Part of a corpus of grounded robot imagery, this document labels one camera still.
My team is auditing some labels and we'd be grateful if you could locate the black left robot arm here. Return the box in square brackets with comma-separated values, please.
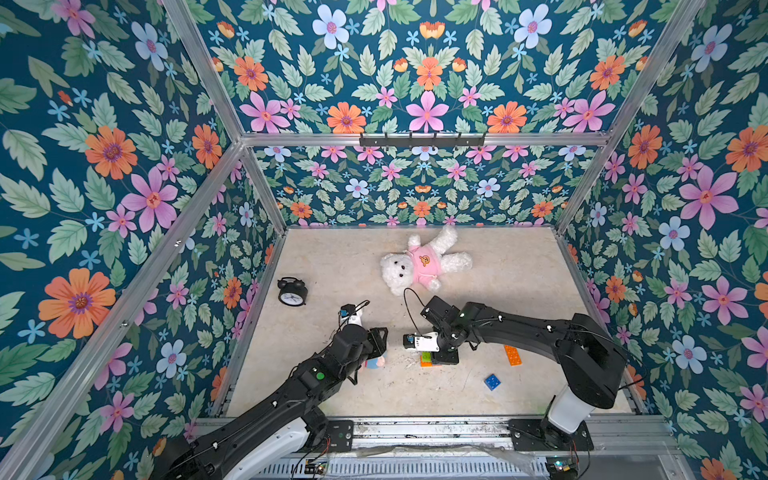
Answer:
[150, 324, 388, 479]

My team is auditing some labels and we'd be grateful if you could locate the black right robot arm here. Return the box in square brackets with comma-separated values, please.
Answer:
[420, 296, 628, 409]

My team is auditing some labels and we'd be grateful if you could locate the orange lego brick right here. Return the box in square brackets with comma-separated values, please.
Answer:
[504, 346, 522, 366]

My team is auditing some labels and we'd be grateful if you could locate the small blue lego brick lower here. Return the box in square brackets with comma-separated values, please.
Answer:
[484, 374, 501, 391]

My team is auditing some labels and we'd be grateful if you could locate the pig plush doll striped shirt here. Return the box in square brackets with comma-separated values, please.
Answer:
[364, 356, 386, 369]

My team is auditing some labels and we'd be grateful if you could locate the white teddy bear pink shirt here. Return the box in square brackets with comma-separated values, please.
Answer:
[380, 225, 473, 296]

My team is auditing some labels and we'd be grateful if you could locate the black alarm clock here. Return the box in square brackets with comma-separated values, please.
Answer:
[277, 277, 308, 307]

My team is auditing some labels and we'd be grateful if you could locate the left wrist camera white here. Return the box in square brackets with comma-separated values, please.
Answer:
[338, 302, 365, 328]

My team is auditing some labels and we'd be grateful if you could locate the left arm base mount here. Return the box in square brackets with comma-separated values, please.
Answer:
[224, 419, 355, 480]

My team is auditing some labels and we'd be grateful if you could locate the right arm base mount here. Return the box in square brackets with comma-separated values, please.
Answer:
[507, 386, 595, 452]

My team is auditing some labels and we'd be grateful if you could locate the black bracket on rail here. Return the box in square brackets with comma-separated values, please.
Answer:
[358, 133, 486, 149]

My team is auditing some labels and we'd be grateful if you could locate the aluminium front rail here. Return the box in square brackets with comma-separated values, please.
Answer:
[215, 415, 691, 480]

